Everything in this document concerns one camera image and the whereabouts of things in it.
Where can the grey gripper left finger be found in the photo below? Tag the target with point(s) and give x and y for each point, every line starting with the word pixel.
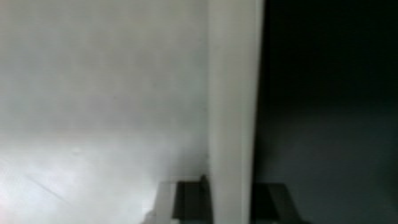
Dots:
pixel 181 203

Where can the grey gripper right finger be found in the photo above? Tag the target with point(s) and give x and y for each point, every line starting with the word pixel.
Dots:
pixel 274 209

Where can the white desk top panel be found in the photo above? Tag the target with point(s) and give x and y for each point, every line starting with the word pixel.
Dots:
pixel 128 75

